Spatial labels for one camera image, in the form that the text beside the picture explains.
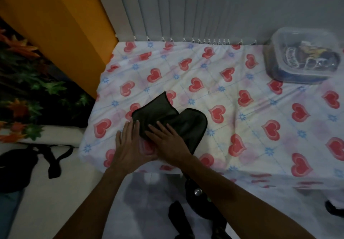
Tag person's left hand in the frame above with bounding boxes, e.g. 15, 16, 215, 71
110, 120, 159, 173

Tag person's right hand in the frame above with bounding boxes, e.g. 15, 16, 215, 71
145, 121, 195, 168

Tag dark green cloth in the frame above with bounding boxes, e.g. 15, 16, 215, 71
131, 91, 208, 155

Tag person's left forearm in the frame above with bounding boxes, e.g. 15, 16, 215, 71
52, 166, 141, 239

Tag person's right forearm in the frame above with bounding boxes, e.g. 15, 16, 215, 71
183, 154, 316, 239

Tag white heart print bedsheet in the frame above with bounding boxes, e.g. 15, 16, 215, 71
78, 40, 344, 194

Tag black gear with silver knob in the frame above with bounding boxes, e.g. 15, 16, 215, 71
184, 176, 229, 239

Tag black fabric piece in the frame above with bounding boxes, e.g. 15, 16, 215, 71
168, 201, 195, 239

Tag artificial plant with orange flowers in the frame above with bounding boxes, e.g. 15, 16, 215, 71
0, 19, 91, 144

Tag orange panel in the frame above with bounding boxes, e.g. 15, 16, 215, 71
0, 0, 119, 100

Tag blue fabric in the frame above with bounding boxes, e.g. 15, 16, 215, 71
0, 190, 25, 239

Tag grey vertical blinds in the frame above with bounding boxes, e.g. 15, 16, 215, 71
114, 0, 344, 46

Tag clear plastic lidded container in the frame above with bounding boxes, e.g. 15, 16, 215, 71
264, 27, 343, 84

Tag bundle of dark accessories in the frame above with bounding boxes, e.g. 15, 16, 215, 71
279, 41, 341, 73

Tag small black object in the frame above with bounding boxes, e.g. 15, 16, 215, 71
325, 200, 344, 218

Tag black bag with strap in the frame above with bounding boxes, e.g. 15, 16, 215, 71
0, 144, 75, 194

